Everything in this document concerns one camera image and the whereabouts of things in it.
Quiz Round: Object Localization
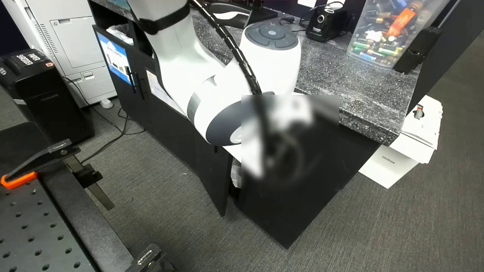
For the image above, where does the black cable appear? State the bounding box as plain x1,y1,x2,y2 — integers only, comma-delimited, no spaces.
64,77,146,165

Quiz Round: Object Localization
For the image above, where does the black block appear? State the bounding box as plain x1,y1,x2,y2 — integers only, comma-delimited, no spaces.
393,26,442,74

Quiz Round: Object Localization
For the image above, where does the white plastic bag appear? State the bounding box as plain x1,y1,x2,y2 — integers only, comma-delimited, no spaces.
107,23,135,46

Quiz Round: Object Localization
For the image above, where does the clear container of batteries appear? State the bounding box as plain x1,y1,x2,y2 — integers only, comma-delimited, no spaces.
347,0,451,69

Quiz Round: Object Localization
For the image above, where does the black clamp with orange handle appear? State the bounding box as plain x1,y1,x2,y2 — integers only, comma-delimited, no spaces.
0,139,115,211

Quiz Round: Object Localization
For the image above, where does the black paper shredder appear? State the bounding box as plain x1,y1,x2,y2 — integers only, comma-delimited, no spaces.
0,49,95,145

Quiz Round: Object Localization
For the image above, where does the white cardboard box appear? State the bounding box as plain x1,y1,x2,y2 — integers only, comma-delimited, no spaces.
358,95,443,189

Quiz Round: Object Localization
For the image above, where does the white office printer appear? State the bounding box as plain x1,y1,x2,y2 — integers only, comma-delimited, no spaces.
2,0,118,109

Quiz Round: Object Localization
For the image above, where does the black electric pencil sharpener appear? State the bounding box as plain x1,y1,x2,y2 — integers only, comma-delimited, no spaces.
305,5,349,42

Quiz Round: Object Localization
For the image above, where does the black cabinet door, paper label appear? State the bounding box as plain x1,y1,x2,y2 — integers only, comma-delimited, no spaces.
133,49,198,171

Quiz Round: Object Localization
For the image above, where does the black cabinet door, blue poster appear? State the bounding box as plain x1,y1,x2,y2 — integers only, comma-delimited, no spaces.
92,25,141,114

